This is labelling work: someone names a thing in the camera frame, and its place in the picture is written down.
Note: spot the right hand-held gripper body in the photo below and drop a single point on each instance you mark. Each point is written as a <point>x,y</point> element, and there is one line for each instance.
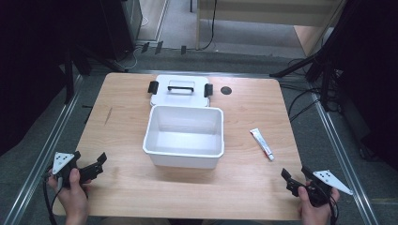
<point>322,186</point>

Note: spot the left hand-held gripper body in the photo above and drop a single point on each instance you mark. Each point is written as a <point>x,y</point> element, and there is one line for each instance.
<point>64,162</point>

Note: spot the white ointment tube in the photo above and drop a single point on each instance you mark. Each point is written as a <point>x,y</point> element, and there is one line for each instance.
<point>262,143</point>

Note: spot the white plastic storage box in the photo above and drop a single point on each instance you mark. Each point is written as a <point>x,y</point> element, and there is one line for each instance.
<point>184,137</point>

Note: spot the person's right hand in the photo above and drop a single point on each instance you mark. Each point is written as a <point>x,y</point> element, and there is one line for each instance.
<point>314,212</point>

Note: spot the person's left hand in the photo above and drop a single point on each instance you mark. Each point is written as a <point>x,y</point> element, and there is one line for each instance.
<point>73,200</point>

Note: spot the black tripod stand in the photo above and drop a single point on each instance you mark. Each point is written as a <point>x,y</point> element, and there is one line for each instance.
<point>75,62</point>
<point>316,62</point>

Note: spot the dark curtain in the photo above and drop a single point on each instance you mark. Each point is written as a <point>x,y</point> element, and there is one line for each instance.
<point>31,62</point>
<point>372,78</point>

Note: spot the black round table grommet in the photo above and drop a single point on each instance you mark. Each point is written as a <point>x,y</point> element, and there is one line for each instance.
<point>226,90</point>

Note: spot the black tape strip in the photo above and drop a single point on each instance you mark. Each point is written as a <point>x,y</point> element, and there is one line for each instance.
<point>183,49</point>
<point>159,47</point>
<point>145,47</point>

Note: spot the dark cabinet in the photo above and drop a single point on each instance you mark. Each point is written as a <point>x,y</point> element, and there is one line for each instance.
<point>120,28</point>

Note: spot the light wooden furniture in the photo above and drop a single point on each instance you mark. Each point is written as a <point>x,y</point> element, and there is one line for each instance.
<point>266,14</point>

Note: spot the aluminium floor rail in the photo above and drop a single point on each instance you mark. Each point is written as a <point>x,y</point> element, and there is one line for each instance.
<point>43,153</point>
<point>344,159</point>

